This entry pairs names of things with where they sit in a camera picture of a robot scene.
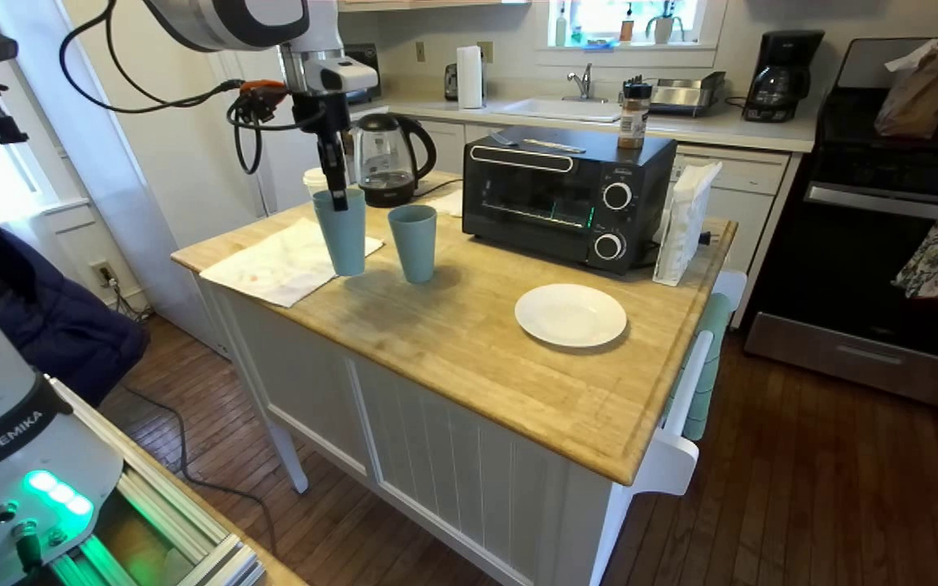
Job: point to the white wooden-top kitchen island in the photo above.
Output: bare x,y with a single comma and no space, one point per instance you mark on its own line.
436,458

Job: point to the dark blue jacket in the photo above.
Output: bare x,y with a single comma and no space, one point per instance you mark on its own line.
48,315

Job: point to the white paper towel roll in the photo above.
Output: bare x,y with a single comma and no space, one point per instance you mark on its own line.
470,76

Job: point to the teal plastic cup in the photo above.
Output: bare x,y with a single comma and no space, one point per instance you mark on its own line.
339,241
357,195
411,250

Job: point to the spice jar with black lid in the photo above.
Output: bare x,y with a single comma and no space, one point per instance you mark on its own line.
634,114

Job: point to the small white napkin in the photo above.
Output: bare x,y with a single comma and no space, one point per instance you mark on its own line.
446,202

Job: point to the black toaster oven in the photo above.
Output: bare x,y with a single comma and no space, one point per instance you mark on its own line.
556,199

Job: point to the grey dish rack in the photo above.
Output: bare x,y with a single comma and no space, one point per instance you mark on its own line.
684,95

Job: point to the white paper bag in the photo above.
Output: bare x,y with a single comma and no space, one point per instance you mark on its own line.
684,222

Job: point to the brown paper bag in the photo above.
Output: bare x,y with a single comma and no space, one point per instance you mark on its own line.
917,98

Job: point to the glass electric kettle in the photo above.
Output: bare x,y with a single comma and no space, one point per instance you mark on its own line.
390,164

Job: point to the brown glass bottle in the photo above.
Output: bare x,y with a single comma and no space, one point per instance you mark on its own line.
625,25

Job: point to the teal hanging towel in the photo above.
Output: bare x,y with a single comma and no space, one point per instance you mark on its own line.
707,369

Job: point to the white lidded paper cup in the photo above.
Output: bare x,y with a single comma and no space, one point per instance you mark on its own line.
314,182

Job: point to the black kitchen stove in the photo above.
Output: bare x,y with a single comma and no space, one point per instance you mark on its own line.
870,280

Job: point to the white kitchen sink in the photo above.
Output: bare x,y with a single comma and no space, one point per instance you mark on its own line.
556,107

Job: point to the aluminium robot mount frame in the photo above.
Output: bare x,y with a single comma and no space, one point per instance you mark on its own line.
186,532

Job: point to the white stained cloth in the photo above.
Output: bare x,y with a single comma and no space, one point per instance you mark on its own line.
262,270

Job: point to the white framed kitchen window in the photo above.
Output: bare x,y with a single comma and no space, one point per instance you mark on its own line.
598,14

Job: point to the black coffee maker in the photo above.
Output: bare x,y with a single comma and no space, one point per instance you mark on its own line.
783,76

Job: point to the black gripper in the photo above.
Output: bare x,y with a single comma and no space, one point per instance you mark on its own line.
327,114

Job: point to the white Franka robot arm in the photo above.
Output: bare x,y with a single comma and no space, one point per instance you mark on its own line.
228,16

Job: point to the white wall outlet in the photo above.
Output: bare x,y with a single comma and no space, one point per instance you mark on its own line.
102,276

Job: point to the white ceramic plate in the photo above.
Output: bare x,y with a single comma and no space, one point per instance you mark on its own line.
571,317

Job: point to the green plant in jar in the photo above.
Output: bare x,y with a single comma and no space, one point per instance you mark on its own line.
662,26

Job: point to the chrome sink faucet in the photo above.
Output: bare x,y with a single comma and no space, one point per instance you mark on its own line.
583,81

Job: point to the white soap bottle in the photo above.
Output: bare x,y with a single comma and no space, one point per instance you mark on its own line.
560,25

